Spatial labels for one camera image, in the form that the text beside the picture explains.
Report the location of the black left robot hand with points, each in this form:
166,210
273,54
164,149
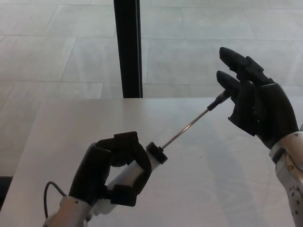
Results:
90,172

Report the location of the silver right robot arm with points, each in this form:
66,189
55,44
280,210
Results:
291,170

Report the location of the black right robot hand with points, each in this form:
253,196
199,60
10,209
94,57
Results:
272,111

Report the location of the black vertical frame post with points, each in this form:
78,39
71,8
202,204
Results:
127,47

